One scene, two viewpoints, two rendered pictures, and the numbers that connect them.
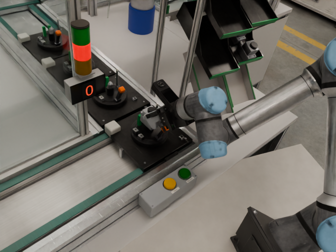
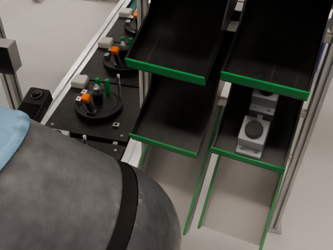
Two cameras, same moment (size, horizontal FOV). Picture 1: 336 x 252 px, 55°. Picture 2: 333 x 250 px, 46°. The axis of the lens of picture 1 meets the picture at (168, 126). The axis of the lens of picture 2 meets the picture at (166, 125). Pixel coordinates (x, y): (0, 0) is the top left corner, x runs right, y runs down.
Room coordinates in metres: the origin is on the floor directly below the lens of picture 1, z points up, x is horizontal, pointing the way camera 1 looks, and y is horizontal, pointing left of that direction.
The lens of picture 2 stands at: (0.74, -0.61, 1.70)
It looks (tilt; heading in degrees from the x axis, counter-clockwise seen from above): 42 degrees down; 60
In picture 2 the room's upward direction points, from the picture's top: 2 degrees clockwise
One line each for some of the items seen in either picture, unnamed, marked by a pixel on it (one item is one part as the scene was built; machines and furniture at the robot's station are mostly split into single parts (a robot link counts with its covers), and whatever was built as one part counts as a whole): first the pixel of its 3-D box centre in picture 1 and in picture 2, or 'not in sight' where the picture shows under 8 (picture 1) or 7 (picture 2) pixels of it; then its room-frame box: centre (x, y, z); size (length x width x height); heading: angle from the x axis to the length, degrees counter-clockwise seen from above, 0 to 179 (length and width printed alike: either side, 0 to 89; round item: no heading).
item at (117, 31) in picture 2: not in sight; (142, 18); (1.33, 0.63, 1.01); 0.24 x 0.24 x 0.13; 49
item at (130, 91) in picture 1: (110, 89); (97, 95); (1.01, 0.26, 1.01); 0.24 x 0.24 x 0.13; 49
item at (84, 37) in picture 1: (80, 33); not in sight; (0.77, 0.28, 1.38); 0.05 x 0.05 x 0.05
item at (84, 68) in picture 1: (82, 63); not in sight; (0.77, 0.28, 1.28); 0.05 x 0.05 x 0.05
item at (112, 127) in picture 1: (112, 129); not in sight; (0.83, 0.20, 0.97); 0.05 x 0.05 x 0.04; 49
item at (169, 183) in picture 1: (169, 184); not in sight; (0.63, -0.04, 0.96); 0.04 x 0.04 x 0.02
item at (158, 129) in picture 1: (149, 131); not in sight; (0.84, 0.07, 0.98); 0.14 x 0.14 x 0.02
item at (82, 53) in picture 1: (81, 49); not in sight; (0.77, 0.28, 1.33); 0.05 x 0.05 x 0.05
